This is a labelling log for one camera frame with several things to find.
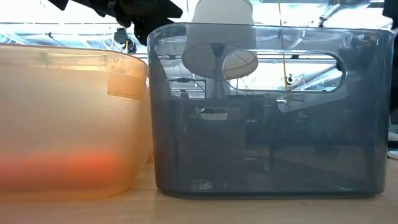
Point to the translucent orange bin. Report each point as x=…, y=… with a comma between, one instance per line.
x=62, y=124

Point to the white shade silver table lamp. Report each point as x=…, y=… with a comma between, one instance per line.
x=220, y=12

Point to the orange highlighter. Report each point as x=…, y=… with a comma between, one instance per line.
x=87, y=165

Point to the translucent grey bin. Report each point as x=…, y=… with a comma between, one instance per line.
x=280, y=161

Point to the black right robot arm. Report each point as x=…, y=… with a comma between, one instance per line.
x=391, y=12

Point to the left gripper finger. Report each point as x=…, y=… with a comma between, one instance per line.
x=158, y=8
x=149, y=29

